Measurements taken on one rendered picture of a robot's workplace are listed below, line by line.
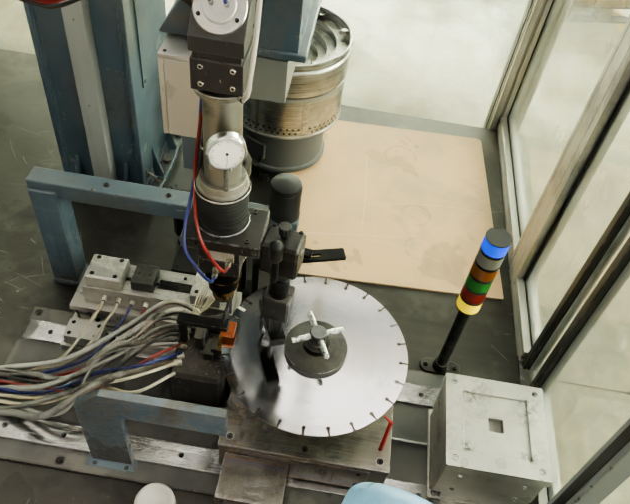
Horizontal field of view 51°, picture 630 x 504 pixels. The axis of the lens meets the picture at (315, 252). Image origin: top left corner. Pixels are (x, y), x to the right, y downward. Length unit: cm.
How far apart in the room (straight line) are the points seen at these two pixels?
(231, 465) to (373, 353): 31
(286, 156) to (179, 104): 86
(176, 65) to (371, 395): 62
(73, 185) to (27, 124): 68
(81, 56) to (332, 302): 70
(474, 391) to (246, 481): 44
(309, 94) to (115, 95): 43
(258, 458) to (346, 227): 67
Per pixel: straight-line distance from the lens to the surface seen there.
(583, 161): 139
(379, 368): 117
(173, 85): 88
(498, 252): 113
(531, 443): 124
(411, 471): 131
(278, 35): 112
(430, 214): 173
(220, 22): 74
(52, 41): 151
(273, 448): 119
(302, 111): 160
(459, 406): 123
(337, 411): 112
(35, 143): 191
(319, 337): 112
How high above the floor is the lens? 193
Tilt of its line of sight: 48 degrees down
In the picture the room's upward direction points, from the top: 9 degrees clockwise
